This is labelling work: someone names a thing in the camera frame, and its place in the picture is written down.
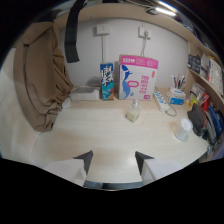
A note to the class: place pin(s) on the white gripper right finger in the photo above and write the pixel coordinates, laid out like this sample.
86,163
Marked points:
154,167

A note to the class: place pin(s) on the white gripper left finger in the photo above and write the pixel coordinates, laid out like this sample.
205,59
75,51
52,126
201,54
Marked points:
71,167

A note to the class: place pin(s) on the clear cotton swab container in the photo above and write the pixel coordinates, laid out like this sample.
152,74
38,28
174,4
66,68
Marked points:
183,129

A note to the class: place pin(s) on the small clear bottle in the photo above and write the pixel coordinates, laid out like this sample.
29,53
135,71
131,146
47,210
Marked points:
134,111

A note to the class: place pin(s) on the black pouch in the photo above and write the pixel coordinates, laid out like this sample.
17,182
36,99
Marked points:
196,119

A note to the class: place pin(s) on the white power strip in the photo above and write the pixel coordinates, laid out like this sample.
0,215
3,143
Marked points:
161,100

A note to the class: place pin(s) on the blue bag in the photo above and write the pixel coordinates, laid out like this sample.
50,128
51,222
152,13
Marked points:
215,124

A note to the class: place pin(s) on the white tissue pack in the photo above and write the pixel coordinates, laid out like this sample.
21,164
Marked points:
84,93

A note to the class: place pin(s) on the blue and white pen holder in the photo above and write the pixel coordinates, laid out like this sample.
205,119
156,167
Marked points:
176,95

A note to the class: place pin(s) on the pink and white box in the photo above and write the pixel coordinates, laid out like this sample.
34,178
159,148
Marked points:
137,78

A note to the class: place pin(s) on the blue tall carton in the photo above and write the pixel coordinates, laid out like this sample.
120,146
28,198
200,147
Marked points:
107,81

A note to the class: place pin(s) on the brown curtain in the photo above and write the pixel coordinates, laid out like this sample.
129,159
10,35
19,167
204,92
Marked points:
41,76

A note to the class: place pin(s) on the white wall socket with plug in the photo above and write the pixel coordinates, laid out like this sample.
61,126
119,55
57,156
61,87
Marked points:
145,32

